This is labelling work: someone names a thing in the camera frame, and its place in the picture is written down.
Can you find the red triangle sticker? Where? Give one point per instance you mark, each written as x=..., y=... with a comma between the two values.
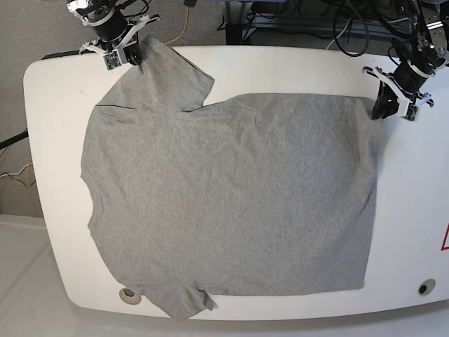
x=445, y=244

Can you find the right table grommet hole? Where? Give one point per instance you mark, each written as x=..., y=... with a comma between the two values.
x=426, y=287

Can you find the left table grommet hole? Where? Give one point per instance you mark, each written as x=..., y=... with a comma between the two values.
x=128, y=296

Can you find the grey T-shirt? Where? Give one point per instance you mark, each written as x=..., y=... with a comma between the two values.
x=263, y=194

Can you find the black table leg stand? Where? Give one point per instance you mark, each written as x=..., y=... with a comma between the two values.
x=235, y=14

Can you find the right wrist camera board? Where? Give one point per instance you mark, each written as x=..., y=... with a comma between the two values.
x=111, y=61

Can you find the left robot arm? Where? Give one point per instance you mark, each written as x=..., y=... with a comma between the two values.
x=422, y=52

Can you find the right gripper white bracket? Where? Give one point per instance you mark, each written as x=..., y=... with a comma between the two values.
x=116, y=34

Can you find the table grommet hole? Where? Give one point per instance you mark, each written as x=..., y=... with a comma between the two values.
x=128, y=296
x=426, y=287

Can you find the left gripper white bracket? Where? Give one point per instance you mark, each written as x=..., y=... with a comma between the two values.
x=398, y=90

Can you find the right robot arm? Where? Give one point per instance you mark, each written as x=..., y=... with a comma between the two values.
x=99, y=9

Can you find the black bar behind table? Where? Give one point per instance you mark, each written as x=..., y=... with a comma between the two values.
x=60, y=54

